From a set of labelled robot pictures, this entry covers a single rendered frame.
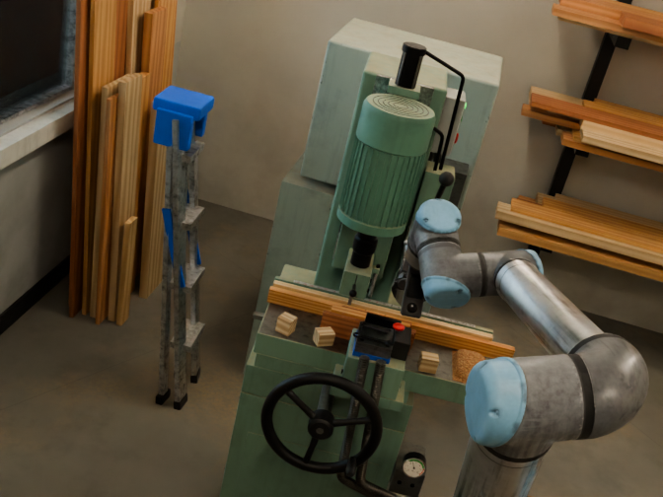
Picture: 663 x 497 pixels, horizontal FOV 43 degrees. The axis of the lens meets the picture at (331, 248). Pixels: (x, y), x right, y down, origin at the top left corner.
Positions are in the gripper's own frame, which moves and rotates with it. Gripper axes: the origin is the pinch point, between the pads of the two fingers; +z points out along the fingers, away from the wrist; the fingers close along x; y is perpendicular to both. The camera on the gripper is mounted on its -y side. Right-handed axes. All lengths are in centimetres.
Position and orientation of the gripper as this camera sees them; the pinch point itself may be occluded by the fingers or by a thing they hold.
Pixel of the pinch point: (405, 306)
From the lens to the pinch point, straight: 203.6
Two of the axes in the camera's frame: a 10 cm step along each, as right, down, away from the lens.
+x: -9.7, -2.4, 0.1
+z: -1.2, 5.3, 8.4
